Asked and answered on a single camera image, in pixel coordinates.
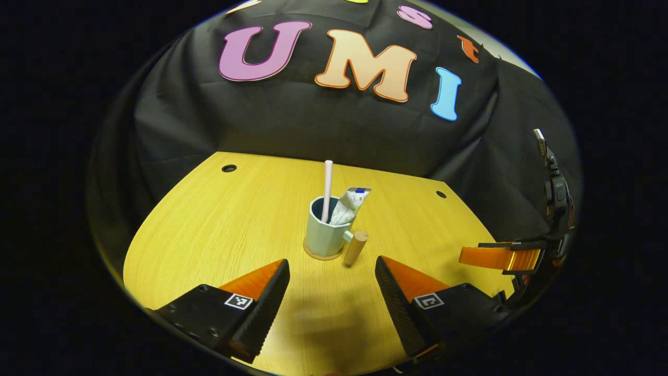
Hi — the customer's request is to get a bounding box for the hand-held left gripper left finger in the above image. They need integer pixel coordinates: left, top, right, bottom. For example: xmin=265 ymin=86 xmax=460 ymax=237
xmin=146 ymin=258 xmax=291 ymax=365

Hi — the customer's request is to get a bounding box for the pale blue cup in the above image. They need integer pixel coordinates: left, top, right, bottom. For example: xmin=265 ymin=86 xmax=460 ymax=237
xmin=303 ymin=196 xmax=369 ymax=267

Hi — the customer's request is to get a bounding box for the pink toothbrush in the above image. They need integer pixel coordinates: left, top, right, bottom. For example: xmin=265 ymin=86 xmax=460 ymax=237
xmin=320 ymin=160 xmax=334 ymax=224

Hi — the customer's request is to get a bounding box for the white toothpaste tube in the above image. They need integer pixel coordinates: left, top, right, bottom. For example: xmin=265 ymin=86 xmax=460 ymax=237
xmin=329 ymin=186 xmax=372 ymax=226

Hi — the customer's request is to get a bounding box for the round wooden coaster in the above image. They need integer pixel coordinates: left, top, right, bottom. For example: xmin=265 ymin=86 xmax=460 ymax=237
xmin=303 ymin=245 xmax=345 ymax=261

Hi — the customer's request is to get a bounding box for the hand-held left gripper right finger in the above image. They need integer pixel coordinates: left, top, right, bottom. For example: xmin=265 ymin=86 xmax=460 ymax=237
xmin=375 ymin=255 xmax=515 ymax=361

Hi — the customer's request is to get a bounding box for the yellow wooden desktop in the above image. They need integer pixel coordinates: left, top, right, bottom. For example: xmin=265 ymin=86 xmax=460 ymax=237
xmin=123 ymin=151 xmax=517 ymax=376

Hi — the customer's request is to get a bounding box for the black backdrop cloth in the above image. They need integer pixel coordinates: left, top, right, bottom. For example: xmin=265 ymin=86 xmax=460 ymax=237
xmin=86 ymin=0 xmax=582 ymax=246

